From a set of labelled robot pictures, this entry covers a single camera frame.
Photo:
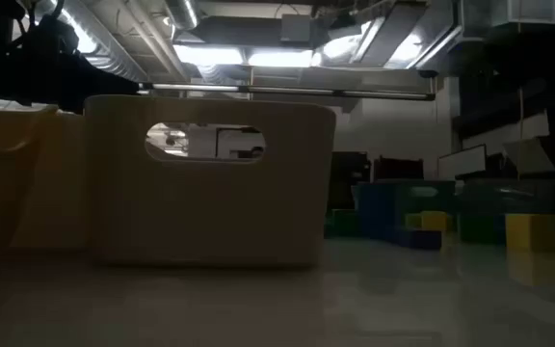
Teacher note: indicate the grey ceiling box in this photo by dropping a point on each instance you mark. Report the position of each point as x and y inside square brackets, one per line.
[296, 28]

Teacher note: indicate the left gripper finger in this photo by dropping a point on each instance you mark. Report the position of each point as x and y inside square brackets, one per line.
[121, 87]

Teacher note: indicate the grey plastic bin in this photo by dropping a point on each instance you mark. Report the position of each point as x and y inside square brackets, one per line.
[210, 212]

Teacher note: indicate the green block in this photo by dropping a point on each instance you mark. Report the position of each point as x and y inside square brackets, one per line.
[345, 222]
[481, 229]

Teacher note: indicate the ceiling light panel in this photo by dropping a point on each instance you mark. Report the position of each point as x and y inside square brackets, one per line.
[280, 59]
[207, 55]

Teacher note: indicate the lime block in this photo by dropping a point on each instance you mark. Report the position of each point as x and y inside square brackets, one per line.
[413, 221]

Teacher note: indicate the purple block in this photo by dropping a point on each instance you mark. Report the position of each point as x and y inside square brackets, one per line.
[417, 238]

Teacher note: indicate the black cabinet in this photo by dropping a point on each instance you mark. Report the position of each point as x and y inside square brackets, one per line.
[350, 173]
[398, 168]

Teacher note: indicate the person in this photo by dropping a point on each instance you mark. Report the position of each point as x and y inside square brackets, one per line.
[256, 152]

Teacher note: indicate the white plastic bin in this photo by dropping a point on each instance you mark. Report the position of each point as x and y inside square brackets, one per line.
[60, 183]

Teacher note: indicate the blue block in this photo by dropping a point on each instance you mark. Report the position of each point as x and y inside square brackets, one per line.
[378, 212]

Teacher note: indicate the white board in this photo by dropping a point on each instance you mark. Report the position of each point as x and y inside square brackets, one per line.
[463, 161]

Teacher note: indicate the yellow block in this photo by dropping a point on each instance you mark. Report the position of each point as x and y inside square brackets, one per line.
[534, 231]
[434, 221]

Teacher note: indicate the horizontal metal rail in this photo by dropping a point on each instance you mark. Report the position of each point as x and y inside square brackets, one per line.
[282, 90]

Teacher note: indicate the teal plastic bin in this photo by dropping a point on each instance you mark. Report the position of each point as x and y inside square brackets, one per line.
[431, 202]

